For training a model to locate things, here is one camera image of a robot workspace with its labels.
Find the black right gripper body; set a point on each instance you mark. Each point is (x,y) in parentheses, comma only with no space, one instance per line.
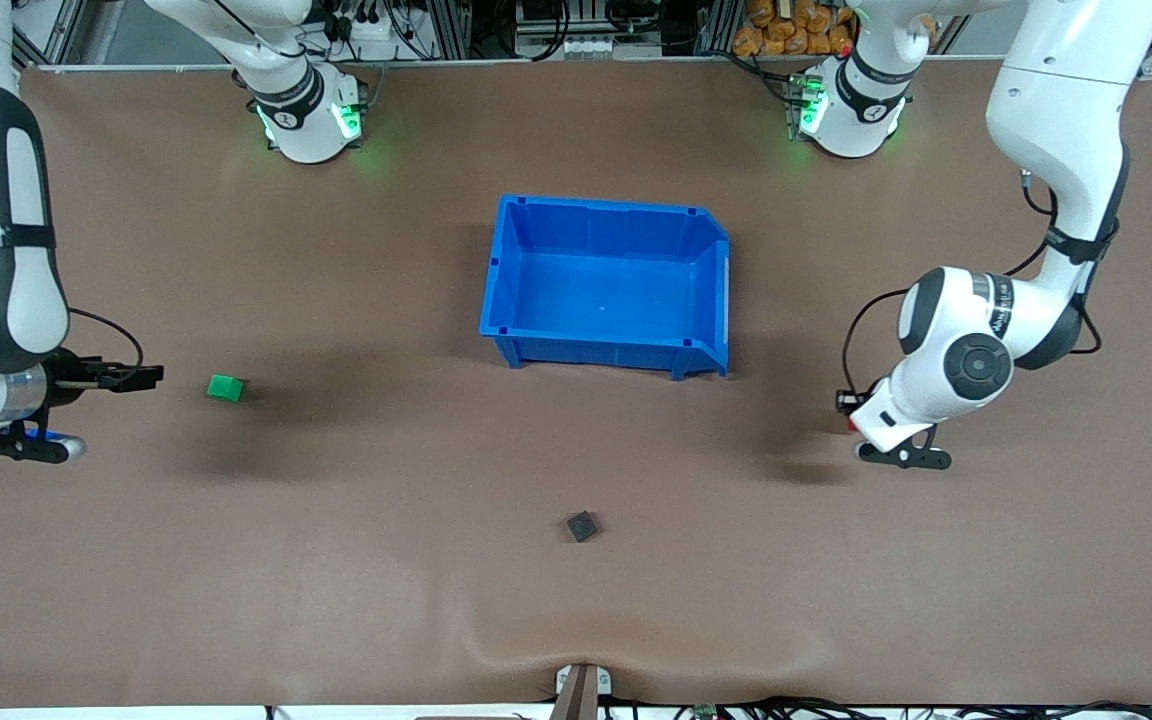
(69,379)

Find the green cube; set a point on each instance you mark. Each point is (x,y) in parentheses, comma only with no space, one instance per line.
(225,388)

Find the black cube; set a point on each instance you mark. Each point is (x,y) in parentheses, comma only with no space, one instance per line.
(583,526)

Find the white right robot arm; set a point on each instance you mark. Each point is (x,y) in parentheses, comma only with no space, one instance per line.
(311,140)

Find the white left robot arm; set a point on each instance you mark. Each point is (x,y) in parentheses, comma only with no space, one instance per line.
(1056,120)

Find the white power strip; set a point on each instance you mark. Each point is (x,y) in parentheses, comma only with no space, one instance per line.
(366,40)

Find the blue plastic storage bin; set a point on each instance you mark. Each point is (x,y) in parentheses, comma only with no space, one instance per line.
(601,290)

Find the grey electronics box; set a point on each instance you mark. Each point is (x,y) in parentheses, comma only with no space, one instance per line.
(586,35)

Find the green circuit board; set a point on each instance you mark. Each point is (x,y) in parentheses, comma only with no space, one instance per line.
(705,712)

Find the orange packaged items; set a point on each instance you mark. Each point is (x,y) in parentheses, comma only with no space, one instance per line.
(786,25)

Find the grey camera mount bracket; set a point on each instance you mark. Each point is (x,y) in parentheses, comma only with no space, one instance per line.
(576,690)

